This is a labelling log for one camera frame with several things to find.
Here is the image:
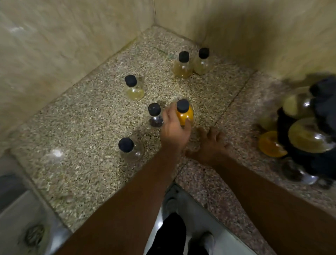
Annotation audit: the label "person's right forearm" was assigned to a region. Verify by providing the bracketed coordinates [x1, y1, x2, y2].
[212, 155, 336, 255]

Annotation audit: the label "clear small bottle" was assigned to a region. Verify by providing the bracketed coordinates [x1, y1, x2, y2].
[279, 157, 320, 186]

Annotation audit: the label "person's white shoe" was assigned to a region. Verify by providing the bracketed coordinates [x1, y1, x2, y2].
[162, 189, 180, 219]
[195, 232, 215, 254]

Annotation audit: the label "cluster of small capped bottles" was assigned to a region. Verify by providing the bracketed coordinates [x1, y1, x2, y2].
[117, 47, 212, 163]

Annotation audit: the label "person's right hand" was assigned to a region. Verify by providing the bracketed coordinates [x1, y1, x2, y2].
[185, 126, 229, 166]

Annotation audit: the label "person's left forearm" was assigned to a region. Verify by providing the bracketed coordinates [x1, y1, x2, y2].
[55, 147, 184, 255]

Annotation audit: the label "person's black trousers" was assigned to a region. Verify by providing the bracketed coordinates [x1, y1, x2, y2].
[146, 212, 210, 255]

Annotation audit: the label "person's right white shoe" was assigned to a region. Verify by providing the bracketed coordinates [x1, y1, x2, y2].
[195, 232, 215, 254]

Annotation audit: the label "person's left hand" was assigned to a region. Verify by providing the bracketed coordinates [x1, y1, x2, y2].
[159, 102, 195, 153]

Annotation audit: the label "black rotating bottle rack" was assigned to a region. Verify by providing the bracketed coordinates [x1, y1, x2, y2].
[275, 75, 336, 184]

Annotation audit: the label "steel sink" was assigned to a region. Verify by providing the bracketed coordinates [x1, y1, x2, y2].
[0, 155, 73, 255]

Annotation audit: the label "person's left white shoe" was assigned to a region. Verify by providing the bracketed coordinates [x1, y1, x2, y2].
[162, 189, 180, 219]

